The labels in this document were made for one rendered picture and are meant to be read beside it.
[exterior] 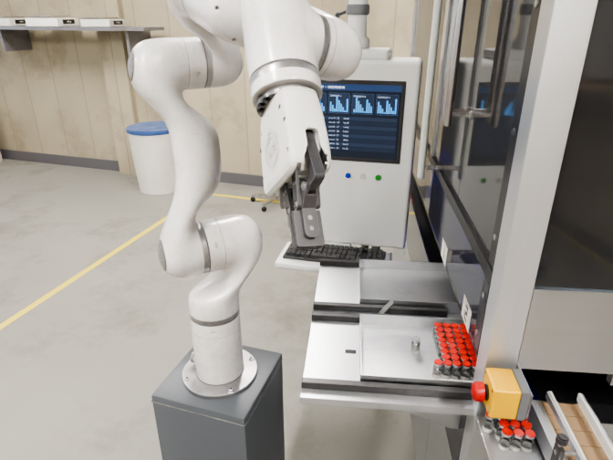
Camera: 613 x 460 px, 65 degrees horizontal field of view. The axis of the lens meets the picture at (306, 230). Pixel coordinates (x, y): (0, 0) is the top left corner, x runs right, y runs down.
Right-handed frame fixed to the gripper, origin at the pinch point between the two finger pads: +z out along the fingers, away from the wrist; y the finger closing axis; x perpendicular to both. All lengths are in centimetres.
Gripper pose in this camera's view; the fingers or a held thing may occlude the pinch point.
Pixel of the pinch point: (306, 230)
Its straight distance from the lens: 52.8
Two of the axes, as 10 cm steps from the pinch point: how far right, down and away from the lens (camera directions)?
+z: 1.4, 9.6, -2.4
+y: 3.7, -2.7, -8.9
